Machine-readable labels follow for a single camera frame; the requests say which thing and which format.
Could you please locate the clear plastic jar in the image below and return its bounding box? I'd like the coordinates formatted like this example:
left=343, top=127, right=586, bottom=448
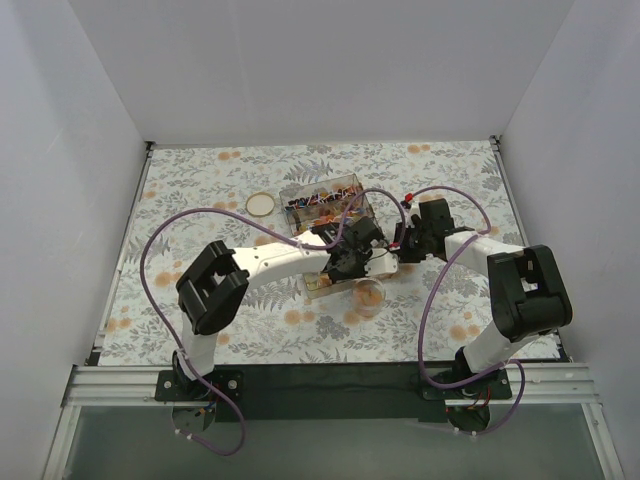
left=351, top=278, right=386, bottom=318

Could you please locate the clear acrylic candy organizer box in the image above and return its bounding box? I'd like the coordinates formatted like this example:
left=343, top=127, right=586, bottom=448
left=279, top=173, right=389, bottom=299

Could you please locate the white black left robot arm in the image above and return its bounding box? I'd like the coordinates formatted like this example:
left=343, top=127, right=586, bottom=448
left=172, top=217, right=398, bottom=400

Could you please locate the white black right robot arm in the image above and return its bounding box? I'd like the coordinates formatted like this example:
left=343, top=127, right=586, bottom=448
left=393, top=194, right=573, bottom=398

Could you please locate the floral patterned table cloth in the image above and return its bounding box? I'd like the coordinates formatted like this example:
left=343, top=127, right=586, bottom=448
left=99, top=141, right=558, bottom=373

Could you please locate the round wooden jar lid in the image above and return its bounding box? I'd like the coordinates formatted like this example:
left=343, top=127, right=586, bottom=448
left=245, top=192, right=276, bottom=218

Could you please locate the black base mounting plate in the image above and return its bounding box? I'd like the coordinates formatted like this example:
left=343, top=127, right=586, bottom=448
left=154, top=362, right=514, bottom=424

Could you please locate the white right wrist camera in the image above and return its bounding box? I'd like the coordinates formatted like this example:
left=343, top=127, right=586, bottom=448
left=401, top=193, right=421, bottom=225

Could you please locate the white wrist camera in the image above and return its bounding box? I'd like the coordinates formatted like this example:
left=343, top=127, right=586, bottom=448
left=365, top=248, right=399, bottom=278
left=401, top=193, right=421, bottom=225

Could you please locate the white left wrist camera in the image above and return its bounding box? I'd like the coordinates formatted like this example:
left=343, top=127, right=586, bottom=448
left=365, top=248, right=399, bottom=278

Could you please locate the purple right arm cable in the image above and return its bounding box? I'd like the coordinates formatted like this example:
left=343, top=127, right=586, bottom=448
left=404, top=185, right=526, bottom=437

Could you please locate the aluminium frame rail right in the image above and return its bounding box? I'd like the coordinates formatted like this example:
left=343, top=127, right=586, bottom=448
left=489, top=134, right=571, bottom=362

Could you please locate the aluminium frame rail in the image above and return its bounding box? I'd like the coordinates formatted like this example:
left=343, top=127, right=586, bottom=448
left=44, top=363, right=625, bottom=479
left=489, top=134, right=571, bottom=362

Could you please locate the aluminium front frame rail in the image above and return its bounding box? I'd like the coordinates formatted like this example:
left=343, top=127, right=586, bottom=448
left=44, top=363, right=625, bottom=479

